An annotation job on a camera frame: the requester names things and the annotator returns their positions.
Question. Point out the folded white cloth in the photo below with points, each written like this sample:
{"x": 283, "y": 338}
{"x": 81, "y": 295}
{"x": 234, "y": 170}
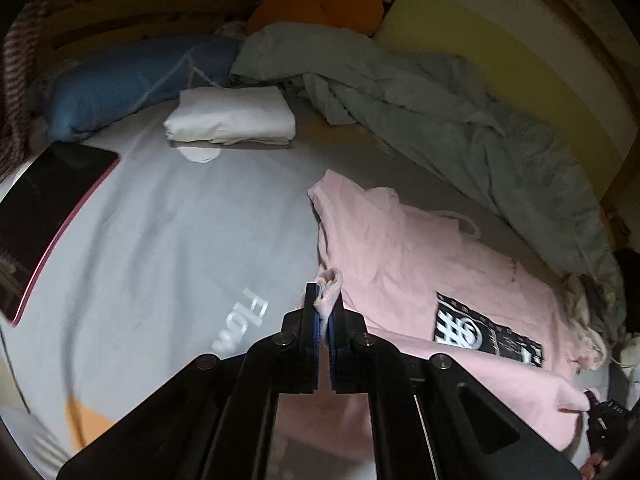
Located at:
{"x": 231, "y": 115}

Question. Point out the blue pillow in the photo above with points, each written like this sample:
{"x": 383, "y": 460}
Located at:
{"x": 130, "y": 85}

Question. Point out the pink printed t-shirt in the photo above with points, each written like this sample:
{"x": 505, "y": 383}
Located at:
{"x": 415, "y": 270}

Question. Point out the grey-green blanket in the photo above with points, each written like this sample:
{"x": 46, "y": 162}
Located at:
{"x": 440, "y": 120}

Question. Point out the person's right hand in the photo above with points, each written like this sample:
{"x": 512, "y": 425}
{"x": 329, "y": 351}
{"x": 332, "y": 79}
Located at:
{"x": 592, "y": 467}

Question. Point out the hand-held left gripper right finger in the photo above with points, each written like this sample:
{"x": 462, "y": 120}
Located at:
{"x": 334, "y": 340}

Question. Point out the white soft object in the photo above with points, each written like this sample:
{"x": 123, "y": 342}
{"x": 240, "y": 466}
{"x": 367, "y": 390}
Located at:
{"x": 630, "y": 352}

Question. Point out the beige crumpled cloth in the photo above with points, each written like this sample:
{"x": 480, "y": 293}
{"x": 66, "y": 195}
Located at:
{"x": 582, "y": 320}

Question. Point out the black tablet with pink edge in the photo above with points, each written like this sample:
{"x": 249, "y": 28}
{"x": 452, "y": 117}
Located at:
{"x": 45, "y": 210}

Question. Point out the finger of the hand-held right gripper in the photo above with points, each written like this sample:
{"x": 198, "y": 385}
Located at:
{"x": 607, "y": 425}

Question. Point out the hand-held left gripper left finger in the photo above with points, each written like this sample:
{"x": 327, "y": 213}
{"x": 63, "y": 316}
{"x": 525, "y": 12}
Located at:
{"x": 314, "y": 332}

